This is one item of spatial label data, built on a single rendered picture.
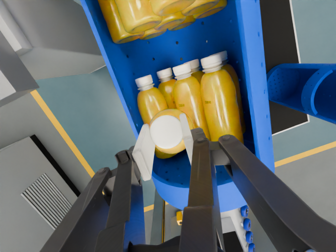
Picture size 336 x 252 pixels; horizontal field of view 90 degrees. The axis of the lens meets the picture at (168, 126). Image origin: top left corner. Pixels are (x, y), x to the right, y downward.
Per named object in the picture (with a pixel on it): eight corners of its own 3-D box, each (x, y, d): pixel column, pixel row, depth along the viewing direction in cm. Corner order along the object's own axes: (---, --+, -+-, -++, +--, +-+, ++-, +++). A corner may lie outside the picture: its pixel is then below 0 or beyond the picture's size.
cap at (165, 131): (149, 142, 21) (145, 144, 19) (156, 112, 21) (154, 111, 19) (179, 150, 21) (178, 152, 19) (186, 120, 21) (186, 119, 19)
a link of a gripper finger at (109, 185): (138, 188, 13) (102, 197, 13) (145, 155, 18) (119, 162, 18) (131, 173, 13) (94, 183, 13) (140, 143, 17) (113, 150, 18)
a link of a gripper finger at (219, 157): (197, 156, 12) (238, 145, 12) (189, 129, 17) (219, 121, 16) (201, 172, 13) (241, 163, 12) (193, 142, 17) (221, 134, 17)
